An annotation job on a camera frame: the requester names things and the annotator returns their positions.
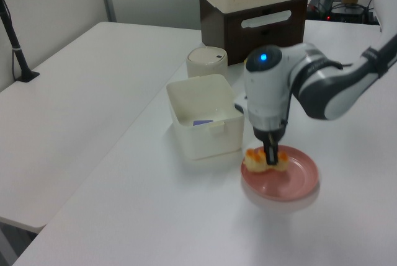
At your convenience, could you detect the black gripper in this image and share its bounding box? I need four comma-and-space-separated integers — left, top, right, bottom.
252, 124, 287, 166

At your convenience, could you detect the golden glazed bread loaf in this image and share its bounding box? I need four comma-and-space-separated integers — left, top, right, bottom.
244, 148, 290, 174

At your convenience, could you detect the pink round plate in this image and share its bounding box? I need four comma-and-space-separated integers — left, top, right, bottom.
241, 145, 319, 202

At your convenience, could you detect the white open plastic box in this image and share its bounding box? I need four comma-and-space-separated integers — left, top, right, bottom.
166, 73, 246, 161

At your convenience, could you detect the white lidded trash can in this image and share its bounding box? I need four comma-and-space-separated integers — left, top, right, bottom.
185, 47, 229, 78

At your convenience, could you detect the black electronic box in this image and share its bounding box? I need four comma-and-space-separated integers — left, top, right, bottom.
329, 2, 369, 24

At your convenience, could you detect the brown drawer with white handle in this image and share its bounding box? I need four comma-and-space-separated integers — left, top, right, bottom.
198, 0, 308, 67

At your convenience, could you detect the black camera stand pole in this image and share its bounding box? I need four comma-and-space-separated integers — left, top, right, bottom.
0, 0, 40, 83

